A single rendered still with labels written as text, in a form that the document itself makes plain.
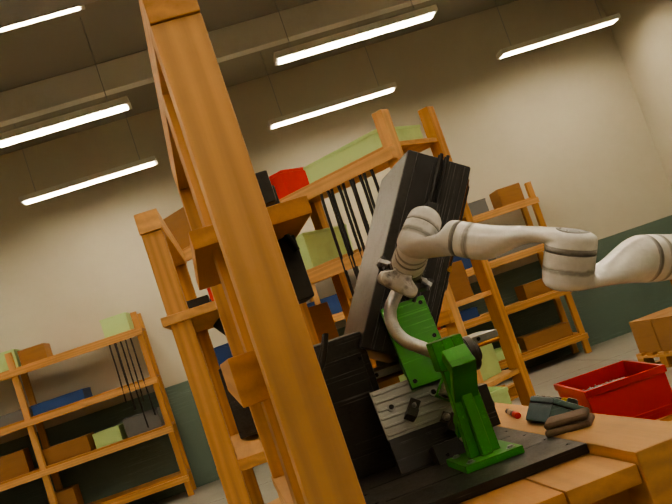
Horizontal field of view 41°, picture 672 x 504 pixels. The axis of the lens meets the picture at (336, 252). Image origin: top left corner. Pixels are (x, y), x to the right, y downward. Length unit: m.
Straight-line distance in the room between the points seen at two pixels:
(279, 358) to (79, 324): 9.84
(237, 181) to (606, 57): 11.32
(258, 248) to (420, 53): 10.54
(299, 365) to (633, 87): 11.38
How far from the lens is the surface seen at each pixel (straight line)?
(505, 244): 1.67
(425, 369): 2.15
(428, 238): 1.73
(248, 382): 1.57
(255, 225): 1.50
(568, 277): 1.61
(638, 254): 1.73
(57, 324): 11.33
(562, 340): 11.14
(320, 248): 5.44
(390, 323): 2.03
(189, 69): 1.56
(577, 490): 1.61
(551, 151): 12.05
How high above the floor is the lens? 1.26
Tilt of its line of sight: 5 degrees up
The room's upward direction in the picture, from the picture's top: 19 degrees counter-clockwise
